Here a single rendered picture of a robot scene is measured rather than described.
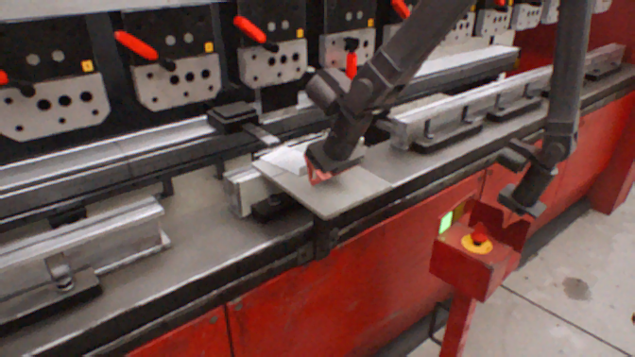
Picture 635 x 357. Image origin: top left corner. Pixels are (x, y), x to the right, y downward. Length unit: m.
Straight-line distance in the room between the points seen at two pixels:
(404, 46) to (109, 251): 0.65
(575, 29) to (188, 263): 0.90
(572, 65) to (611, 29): 1.79
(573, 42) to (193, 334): 0.97
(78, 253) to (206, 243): 0.24
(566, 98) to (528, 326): 1.27
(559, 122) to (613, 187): 1.97
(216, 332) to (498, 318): 1.39
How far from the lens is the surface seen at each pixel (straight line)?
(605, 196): 2.99
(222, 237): 0.92
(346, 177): 0.87
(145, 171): 1.13
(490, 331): 2.00
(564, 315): 2.20
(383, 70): 0.65
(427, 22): 0.62
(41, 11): 0.72
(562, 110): 1.01
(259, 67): 0.85
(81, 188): 1.10
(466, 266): 1.09
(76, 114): 0.75
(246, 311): 0.97
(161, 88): 0.77
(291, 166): 0.91
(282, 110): 0.96
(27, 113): 0.74
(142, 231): 0.89
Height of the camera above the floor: 1.43
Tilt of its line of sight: 31 degrees down
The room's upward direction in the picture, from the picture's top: straight up
